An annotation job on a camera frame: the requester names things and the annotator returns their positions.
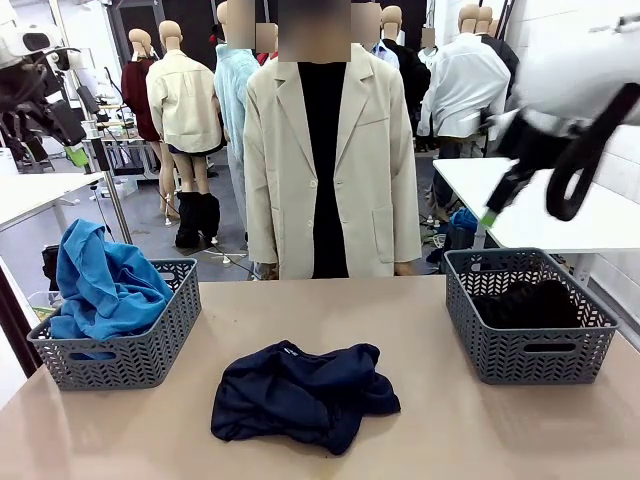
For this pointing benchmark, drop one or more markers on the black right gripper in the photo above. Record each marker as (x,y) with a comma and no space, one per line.
(530,147)

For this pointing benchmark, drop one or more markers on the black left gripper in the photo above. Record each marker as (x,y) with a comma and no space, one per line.
(67,125)

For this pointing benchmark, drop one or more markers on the black garment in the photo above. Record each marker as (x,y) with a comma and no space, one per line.
(525,305)

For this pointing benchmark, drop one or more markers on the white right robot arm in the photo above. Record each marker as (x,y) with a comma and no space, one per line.
(565,75)

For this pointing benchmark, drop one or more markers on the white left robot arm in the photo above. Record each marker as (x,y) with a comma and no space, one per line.
(15,45)

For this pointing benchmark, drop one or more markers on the person's left hand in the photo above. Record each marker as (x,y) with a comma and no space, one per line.
(405,269)

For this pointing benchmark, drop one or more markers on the person's right hand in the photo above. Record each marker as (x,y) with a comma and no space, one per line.
(266,272)

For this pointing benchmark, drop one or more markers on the bright blue cloth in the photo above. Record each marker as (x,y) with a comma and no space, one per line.
(462,217)

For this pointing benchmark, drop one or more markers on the white table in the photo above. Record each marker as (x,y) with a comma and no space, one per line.
(35,192)
(540,235)

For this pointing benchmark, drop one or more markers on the black monitor on stand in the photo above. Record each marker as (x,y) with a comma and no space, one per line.
(90,100)

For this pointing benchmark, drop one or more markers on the silver metal pole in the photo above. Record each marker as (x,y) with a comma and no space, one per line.
(117,205)

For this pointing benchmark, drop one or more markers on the mannequin in dark red sweater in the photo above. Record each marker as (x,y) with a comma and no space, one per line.
(135,95)

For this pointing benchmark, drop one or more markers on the mannequin in white shirt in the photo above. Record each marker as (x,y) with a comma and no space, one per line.
(460,90)

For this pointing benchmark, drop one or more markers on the mannequin in cream jacket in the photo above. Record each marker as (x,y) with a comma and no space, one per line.
(182,105)

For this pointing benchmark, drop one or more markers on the black bag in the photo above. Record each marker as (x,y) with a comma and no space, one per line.
(50,270)

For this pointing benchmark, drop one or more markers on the black fuzzy boot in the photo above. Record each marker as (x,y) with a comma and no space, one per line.
(189,220)
(211,217)

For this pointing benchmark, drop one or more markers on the mannequin in long black coat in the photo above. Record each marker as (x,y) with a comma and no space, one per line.
(415,90)

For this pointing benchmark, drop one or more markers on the mannequin in black jacket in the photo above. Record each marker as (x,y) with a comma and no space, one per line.
(505,50)

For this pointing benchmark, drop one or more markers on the mannequin in light blue sweater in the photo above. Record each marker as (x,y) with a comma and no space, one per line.
(232,90)

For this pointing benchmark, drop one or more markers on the mannequin in blue shirt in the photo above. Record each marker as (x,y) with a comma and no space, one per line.
(387,55)

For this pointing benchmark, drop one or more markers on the grey plastic lattice basket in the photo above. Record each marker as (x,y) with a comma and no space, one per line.
(150,360)
(525,370)

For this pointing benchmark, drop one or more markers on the person in beige coat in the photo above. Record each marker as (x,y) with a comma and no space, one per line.
(280,175)

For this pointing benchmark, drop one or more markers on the mannequin with red collar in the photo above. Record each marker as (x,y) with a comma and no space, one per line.
(262,57)

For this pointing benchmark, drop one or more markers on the navy blue garment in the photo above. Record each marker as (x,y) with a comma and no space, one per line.
(300,400)

